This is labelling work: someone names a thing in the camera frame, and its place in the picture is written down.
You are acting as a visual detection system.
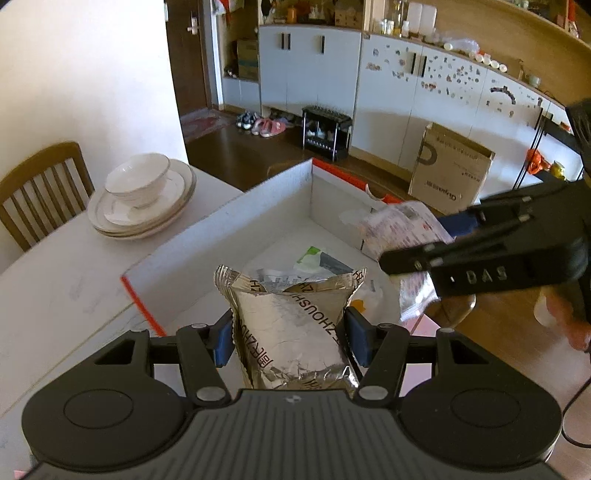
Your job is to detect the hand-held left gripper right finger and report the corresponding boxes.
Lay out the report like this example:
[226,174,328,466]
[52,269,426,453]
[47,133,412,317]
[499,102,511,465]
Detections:
[344,307,490,407]

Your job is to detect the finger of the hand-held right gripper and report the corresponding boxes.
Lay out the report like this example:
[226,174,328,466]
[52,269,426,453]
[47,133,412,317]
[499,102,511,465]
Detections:
[379,228,532,275]
[436,182,573,237]

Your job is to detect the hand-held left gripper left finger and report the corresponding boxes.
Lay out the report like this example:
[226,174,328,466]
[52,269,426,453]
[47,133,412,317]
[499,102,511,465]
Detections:
[95,308,234,407]

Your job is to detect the pink patterned packet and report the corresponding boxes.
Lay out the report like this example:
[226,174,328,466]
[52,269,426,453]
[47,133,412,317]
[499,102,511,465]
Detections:
[358,202,455,322]

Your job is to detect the white plastic bag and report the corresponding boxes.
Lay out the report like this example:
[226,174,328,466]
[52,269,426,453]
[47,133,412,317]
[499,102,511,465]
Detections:
[252,246,387,324]

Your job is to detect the silver foil packet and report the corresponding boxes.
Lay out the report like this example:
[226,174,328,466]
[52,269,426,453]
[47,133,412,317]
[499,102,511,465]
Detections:
[213,264,368,393]

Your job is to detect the dark grey pouch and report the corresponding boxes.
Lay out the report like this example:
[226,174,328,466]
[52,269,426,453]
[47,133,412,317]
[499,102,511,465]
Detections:
[318,251,352,276]

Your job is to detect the red cardboard box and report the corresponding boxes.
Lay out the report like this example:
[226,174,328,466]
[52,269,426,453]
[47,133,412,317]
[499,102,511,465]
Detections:
[121,158,462,340]

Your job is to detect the white marble desktop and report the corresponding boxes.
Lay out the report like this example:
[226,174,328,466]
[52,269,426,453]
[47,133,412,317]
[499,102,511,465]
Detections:
[0,161,245,480]

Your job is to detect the person's right hand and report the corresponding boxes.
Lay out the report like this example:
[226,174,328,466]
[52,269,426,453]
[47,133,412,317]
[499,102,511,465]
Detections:
[536,288,591,354]

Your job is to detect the large brown cardboard box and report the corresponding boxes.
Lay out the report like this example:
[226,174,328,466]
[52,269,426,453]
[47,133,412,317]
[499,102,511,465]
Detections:
[409,123,496,216]

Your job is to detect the black shoe rack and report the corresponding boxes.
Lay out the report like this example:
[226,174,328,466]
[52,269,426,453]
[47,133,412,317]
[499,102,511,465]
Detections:
[302,105,352,162]

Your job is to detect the white bowl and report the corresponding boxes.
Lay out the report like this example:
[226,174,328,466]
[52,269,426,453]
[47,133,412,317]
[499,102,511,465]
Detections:
[105,153,171,209]

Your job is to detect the pink slippers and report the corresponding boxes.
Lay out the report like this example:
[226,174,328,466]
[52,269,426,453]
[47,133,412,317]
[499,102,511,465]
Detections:
[252,117,288,138]

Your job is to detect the red floor mat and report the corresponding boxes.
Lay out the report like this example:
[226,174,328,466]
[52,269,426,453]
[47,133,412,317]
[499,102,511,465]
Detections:
[180,113,232,140]

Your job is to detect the wooden chair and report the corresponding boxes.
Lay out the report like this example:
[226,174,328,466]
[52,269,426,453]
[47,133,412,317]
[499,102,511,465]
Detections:
[0,141,95,252]

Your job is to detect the cardboard box on shelf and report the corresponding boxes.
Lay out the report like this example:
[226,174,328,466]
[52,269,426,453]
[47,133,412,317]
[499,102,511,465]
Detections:
[237,39,259,81]

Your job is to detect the dark wooden door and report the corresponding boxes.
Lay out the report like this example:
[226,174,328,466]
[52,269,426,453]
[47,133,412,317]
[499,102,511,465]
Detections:
[165,0,214,117]

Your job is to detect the white wall cabinet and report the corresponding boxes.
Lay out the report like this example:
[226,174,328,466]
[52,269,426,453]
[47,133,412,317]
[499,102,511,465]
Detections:
[221,0,591,185]

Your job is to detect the black cable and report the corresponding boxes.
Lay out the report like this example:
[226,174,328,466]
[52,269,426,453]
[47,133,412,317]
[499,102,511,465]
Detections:
[560,353,591,449]

